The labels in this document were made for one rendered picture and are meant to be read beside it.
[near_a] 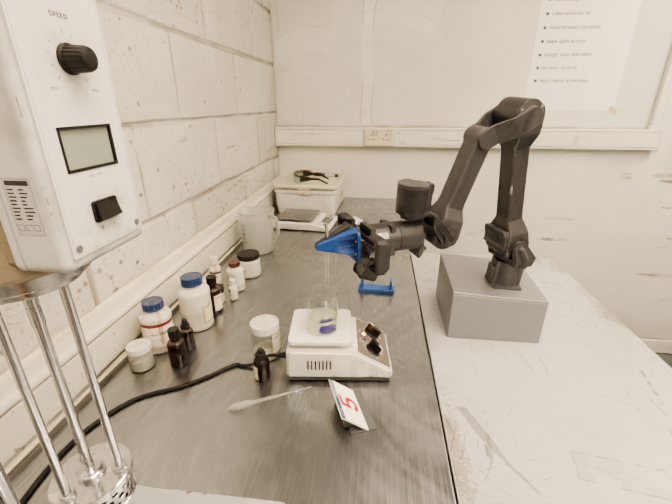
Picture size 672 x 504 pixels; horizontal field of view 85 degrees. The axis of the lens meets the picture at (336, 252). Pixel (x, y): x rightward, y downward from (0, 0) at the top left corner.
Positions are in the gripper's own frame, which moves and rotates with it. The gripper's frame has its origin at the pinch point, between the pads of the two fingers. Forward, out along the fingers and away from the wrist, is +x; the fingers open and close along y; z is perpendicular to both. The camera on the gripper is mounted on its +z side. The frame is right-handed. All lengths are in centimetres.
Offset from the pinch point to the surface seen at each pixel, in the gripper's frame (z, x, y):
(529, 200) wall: 26, -143, 89
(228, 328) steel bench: 25.9, 19.5, 20.3
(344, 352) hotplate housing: 19.4, 0.1, -5.7
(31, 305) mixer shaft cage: -9.6, 33.9, -27.8
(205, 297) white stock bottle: 17.7, 23.5, 22.0
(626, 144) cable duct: -4, -175, 67
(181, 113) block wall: -21, 24, 61
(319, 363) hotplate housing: 21.6, 4.7, -4.5
